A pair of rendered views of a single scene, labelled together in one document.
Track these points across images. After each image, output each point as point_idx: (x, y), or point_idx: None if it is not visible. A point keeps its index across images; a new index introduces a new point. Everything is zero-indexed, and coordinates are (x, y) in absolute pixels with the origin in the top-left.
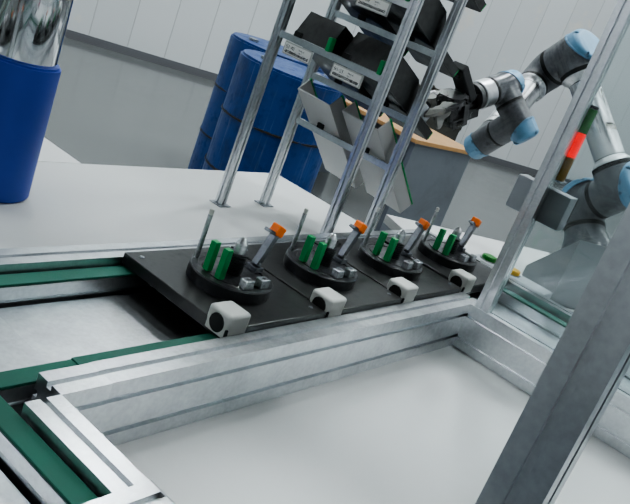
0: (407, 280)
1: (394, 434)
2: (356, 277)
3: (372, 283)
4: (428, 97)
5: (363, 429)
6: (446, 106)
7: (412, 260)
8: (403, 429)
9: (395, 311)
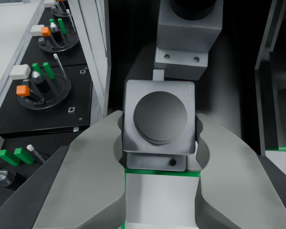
0: (18, 72)
1: (1, 57)
2: (39, 46)
3: (38, 63)
4: (225, 167)
5: (12, 50)
6: (71, 158)
7: (32, 104)
8: None
9: (17, 62)
